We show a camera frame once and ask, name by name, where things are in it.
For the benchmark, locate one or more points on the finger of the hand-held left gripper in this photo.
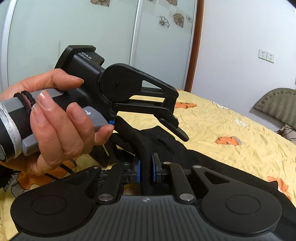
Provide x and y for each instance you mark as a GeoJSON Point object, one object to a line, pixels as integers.
{"type": "Point", "coordinates": [178, 132]}

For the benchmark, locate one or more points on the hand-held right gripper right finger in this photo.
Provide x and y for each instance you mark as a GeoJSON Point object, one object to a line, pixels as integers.
{"type": "Point", "coordinates": [153, 172]}

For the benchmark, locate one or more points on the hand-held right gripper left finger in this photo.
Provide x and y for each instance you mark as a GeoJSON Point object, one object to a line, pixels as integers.
{"type": "Point", "coordinates": [138, 172]}

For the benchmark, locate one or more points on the black pants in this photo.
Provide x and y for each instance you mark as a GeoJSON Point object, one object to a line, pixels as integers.
{"type": "Point", "coordinates": [148, 139]}

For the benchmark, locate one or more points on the person's left hand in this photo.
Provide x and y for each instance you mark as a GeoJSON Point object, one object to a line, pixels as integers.
{"type": "Point", "coordinates": [57, 129]}

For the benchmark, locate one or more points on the yellow floral bedsheet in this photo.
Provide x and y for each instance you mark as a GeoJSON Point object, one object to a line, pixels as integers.
{"type": "Point", "coordinates": [219, 120]}

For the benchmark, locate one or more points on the frosted floral wardrobe door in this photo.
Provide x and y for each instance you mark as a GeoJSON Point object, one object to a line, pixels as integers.
{"type": "Point", "coordinates": [157, 46]}
{"type": "Point", "coordinates": [46, 34]}

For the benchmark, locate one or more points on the olive padded headboard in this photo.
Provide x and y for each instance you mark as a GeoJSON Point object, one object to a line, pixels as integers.
{"type": "Point", "coordinates": [275, 102]}

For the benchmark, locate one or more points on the brown patterned pillow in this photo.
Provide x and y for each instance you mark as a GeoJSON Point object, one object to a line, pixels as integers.
{"type": "Point", "coordinates": [288, 132]}

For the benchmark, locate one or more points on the brown wooden wardrobe frame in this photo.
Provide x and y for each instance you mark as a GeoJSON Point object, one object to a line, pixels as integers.
{"type": "Point", "coordinates": [194, 46]}

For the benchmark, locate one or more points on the white wall socket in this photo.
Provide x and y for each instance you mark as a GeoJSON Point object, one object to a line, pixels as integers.
{"type": "Point", "coordinates": [262, 54]}
{"type": "Point", "coordinates": [270, 56]}

